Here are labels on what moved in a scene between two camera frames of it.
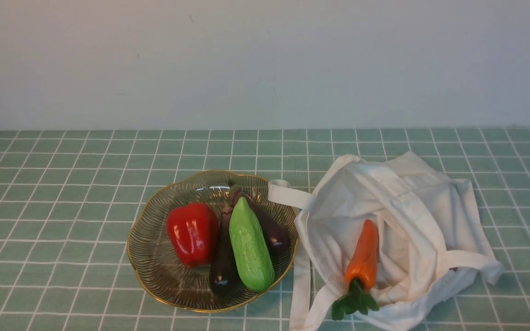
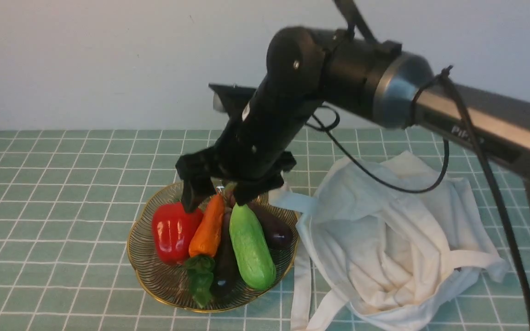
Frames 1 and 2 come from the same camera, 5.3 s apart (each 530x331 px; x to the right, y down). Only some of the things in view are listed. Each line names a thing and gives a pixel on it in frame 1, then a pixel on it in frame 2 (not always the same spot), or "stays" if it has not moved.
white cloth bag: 430,231 stays
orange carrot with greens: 360,276 → 205,243
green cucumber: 250,246 stays
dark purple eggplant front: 223,277 stays
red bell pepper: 193,230 → 171,229
